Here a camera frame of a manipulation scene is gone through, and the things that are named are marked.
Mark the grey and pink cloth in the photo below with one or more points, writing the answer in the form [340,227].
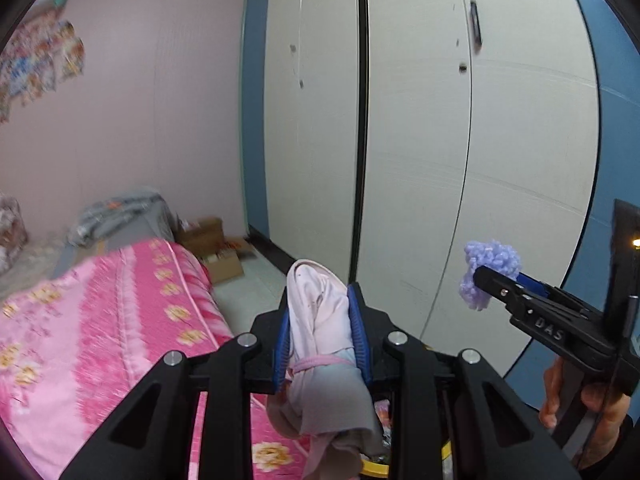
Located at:
[320,320]

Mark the purple yarn ball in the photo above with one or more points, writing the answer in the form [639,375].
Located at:
[487,270]

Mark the yellow rimmed black trash bin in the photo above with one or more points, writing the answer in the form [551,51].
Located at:
[376,471]

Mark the grey zigzag bed sheet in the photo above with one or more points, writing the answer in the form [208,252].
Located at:
[35,260]

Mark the grey floral blanket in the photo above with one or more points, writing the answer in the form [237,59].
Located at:
[120,212]

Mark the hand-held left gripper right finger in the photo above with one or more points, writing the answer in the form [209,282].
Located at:
[359,335]

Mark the open cardboard box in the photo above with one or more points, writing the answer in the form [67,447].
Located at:
[225,262]

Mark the pink floral bedsheet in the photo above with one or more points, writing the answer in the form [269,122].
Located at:
[100,335]

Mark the cluster of cartoon wall posters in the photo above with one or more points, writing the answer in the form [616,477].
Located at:
[35,65]

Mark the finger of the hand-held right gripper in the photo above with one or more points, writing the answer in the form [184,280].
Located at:
[537,287]
[500,287]

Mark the person's right hand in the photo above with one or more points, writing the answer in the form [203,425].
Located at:
[600,402]

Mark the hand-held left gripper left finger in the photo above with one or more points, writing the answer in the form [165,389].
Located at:
[282,340]

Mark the white and blue wardrobe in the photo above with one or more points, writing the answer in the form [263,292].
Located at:
[425,135]

